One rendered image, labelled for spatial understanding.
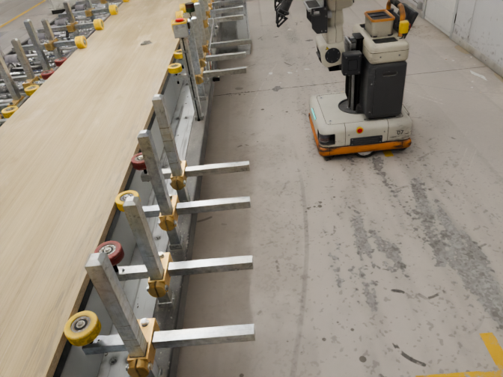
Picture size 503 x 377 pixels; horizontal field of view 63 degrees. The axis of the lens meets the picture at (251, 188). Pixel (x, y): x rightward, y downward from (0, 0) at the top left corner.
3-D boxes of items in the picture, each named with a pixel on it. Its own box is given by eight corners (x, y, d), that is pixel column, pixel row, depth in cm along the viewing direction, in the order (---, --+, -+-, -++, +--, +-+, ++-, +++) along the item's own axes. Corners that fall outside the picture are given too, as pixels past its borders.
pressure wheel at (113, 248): (106, 289, 121) (93, 262, 115) (104, 271, 128) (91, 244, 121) (133, 279, 123) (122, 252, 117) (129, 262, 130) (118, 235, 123)
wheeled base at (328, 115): (386, 111, 349) (389, 84, 334) (412, 150, 298) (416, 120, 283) (308, 120, 352) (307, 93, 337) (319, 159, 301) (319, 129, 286)
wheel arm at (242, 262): (253, 262, 126) (251, 253, 124) (254, 271, 123) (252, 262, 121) (115, 275, 128) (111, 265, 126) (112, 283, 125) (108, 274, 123)
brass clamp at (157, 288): (175, 262, 130) (171, 251, 127) (169, 297, 119) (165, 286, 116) (156, 264, 130) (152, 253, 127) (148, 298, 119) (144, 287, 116)
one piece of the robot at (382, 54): (380, 99, 337) (390, -10, 288) (401, 132, 294) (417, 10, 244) (339, 104, 339) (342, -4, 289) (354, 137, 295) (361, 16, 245)
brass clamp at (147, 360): (162, 328, 109) (157, 317, 106) (153, 377, 98) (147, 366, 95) (139, 330, 109) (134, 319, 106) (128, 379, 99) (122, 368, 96)
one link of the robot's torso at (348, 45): (352, 66, 300) (353, 32, 285) (361, 81, 277) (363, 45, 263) (315, 70, 301) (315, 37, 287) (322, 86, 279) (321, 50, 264)
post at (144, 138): (183, 243, 150) (150, 128, 121) (182, 250, 147) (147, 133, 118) (174, 244, 150) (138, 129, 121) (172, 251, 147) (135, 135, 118)
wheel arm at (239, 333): (255, 331, 105) (253, 322, 103) (255, 343, 102) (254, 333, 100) (90, 345, 107) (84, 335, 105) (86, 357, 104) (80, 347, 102)
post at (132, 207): (177, 310, 133) (138, 194, 104) (177, 319, 130) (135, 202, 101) (167, 310, 133) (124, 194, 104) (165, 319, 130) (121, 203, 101)
